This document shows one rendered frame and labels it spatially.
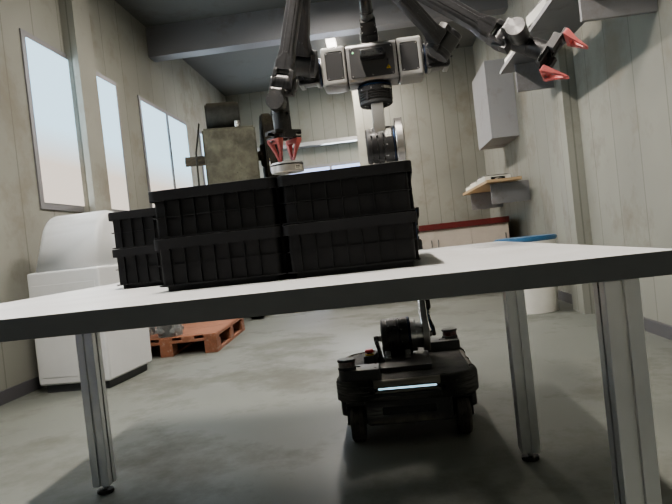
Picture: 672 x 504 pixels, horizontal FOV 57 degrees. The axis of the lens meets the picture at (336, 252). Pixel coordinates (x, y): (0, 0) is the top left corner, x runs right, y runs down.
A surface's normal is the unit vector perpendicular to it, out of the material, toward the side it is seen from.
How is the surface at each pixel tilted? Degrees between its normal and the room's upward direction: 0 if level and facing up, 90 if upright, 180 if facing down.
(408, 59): 90
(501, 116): 90
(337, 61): 90
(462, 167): 90
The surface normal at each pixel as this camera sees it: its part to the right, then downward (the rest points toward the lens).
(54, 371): -0.15, 0.04
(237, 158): 0.16, 0.03
